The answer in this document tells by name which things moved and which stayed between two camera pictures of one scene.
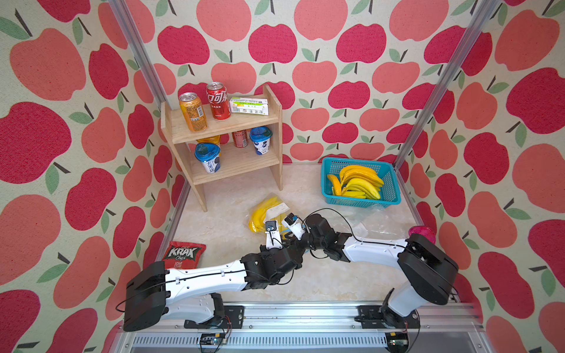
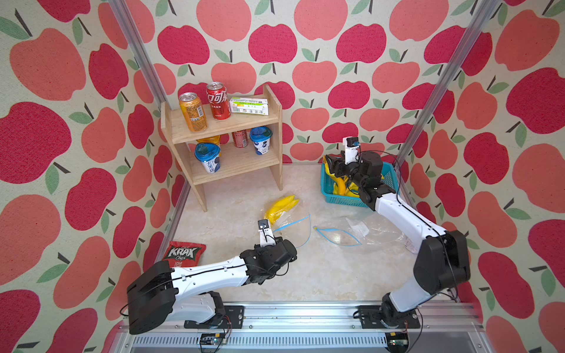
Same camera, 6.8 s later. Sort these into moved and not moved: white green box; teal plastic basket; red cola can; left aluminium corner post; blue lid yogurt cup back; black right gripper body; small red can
Moved: black right gripper body
Not moved: left aluminium corner post; white green box; teal plastic basket; blue lid yogurt cup back; small red can; red cola can
